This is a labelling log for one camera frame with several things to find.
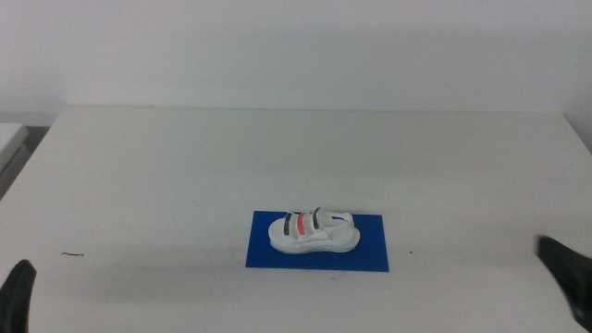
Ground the white sandal with striped straps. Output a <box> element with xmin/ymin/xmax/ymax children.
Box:
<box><xmin>267</xmin><ymin>206</ymin><xmax>362</xmax><ymax>255</ymax></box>

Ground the blue rectangular mat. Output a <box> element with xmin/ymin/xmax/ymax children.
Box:
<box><xmin>244</xmin><ymin>210</ymin><xmax>390</xmax><ymax>273</ymax></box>

